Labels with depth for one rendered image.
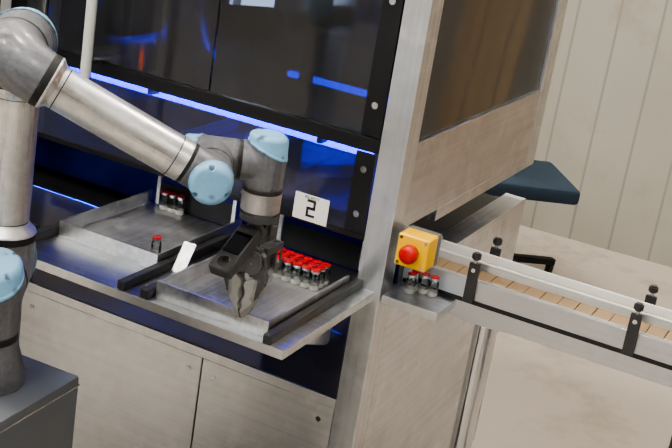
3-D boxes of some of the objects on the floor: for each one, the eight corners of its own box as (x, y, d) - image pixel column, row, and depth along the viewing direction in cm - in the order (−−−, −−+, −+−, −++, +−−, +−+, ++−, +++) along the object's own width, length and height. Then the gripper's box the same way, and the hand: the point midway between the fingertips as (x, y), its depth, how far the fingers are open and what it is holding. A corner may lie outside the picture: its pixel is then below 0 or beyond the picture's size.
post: (310, 609, 293) (471, -309, 229) (331, 619, 290) (500, -305, 227) (297, 623, 287) (458, -314, 224) (319, 633, 285) (488, -311, 221)
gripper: (293, 212, 226) (277, 315, 233) (252, 199, 230) (238, 300, 236) (270, 222, 219) (255, 328, 225) (228, 209, 223) (214, 313, 229)
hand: (239, 312), depth 228 cm, fingers closed
